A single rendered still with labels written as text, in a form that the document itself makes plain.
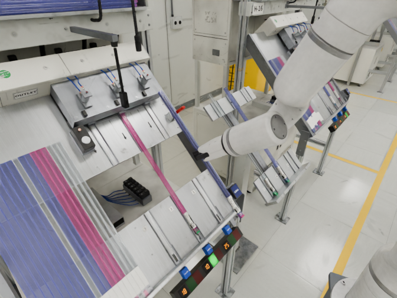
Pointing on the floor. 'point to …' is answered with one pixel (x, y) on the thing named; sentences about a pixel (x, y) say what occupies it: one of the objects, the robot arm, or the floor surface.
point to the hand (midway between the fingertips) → (200, 154)
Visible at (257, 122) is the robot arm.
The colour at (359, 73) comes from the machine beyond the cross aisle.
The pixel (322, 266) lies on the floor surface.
